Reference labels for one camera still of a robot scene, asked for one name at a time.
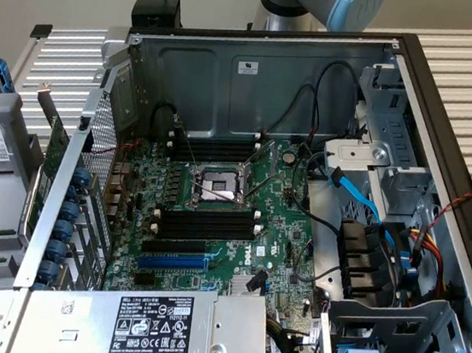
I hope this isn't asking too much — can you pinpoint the black RAM slot white latch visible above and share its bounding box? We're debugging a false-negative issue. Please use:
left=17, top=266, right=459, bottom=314
left=149, top=213, right=262, bottom=251
left=151, top=196, right=263, bottom=232
left=167, top=127, right=263, bottom=160

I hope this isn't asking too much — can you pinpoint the CPU socket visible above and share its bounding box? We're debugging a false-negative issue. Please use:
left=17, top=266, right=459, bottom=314
left=187, top=156, right=258, bottom=214

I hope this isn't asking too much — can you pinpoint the thin metal locking lever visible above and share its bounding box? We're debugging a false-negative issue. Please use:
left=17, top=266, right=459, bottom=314
left=167, top=112, right=205, bottom=173
left=189, top=179, right=247, bottom=208

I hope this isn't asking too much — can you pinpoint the silver socket cover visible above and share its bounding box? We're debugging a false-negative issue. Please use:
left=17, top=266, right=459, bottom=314
left=239, top=137, right=276, bottom=201

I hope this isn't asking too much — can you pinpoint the green motherboard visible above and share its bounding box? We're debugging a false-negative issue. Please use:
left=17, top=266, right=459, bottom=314
left=87, top=115, right=347, bottom=353

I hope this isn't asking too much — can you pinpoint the long black expansion slot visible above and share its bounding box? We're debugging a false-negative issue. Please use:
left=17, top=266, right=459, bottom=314
left=140, top=232, right=209, bottom=261

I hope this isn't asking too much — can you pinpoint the grey metal PC case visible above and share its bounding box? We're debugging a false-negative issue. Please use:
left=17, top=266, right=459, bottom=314
left=3, top=0, right=472, bottom=353

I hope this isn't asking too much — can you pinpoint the black angled plug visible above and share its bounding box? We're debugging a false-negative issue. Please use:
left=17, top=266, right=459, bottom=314
left=246, top=267, right=271, bottom=296

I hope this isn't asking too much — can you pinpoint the blue expansion slot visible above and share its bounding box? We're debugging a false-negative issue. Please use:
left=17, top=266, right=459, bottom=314
left=136, top=246, right=210, bottom=278

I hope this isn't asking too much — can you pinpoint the silver finned heat sink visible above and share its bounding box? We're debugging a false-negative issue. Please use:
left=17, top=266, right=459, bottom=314
left=229, top=274, right=260, bottom=300

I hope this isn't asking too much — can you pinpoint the silver network port block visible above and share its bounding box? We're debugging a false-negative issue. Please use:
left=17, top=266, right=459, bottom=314
left=109, top=160, right=134, bottom=183

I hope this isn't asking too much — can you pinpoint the silver USB port block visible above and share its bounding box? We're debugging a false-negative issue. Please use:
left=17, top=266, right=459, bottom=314
left=103, top=180, right=127, bottom=218

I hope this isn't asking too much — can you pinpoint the short black expansion slot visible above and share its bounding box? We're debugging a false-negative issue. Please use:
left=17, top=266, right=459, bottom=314
left=132, top=269, right=158, bottom=288

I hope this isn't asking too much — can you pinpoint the blue slot retention clip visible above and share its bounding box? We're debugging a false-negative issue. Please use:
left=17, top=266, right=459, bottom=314
left=63, top=184, right=80, bottom=204
left=71, top=165, right=93, bottom=190
left=43, top=238, right=68, bottom=263
left=35, top=258, right=62, bottom=285
left=51, top=218, right=76, bottom=244
left=57, top=200, right=84, bottom=224

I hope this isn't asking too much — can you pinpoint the silver disk bay cage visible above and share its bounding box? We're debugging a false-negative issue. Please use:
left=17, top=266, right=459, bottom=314
left=316, top=57, right=459, bottom=231

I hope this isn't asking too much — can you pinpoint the green graphics card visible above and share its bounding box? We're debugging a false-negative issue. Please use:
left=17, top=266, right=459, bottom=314
left=20, top=80, right=79, bottom=236

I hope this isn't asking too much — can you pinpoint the grey disk bay cage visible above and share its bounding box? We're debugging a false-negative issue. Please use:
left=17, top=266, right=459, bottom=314
left=316, top=285, right=472, bottom=353

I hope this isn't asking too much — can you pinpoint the silver power supply unit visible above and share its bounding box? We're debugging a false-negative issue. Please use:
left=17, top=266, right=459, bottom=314
left=3, top=265, right=276, bottom=353

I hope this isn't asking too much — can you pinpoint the grey parts rack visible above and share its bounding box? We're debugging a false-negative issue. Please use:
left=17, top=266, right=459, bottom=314
left=0, top=63, right=57, bottom=305

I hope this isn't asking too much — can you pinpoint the black table end cap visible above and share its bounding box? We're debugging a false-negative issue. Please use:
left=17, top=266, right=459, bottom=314
left=28, top=21, right=55, bottom=41

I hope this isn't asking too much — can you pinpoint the thick black wire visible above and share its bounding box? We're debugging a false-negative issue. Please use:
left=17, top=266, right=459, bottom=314
left=285, top=147, right=351, bottom=238

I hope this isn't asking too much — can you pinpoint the black looped wire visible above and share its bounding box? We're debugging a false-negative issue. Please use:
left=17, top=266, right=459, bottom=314
left=265, top=80, right=318, bottom=140
left=307, top=59, right=365, bottom=154
left=149, top=100, right=182, bottom=137

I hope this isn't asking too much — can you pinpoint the red black twisted wire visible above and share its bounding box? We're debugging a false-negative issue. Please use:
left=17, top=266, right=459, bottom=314
left=114, top=135, right=143, bottom=162
left=419, top=184, right=472, bottom=248

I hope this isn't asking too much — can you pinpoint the blue flat data wire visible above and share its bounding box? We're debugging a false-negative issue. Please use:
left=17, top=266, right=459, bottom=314
left=322, top=165, right=412, bottom=250

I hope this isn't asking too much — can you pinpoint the black camera mount box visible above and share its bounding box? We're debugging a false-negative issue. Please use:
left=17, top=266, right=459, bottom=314
left=128, top=0, right=186, bottom=36

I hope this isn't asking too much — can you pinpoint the blue wire plug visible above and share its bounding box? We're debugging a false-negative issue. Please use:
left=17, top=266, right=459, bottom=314
left=394, top=249, right=422, bottom=290

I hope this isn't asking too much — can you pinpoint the red yellow power wire bundle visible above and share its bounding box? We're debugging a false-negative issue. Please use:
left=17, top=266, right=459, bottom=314
left=401, top=227, right=459, bottom=298

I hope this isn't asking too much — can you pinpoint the blue disk bracket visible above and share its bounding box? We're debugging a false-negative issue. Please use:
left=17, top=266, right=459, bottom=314
left=0, top=52, right=20, bottom=95

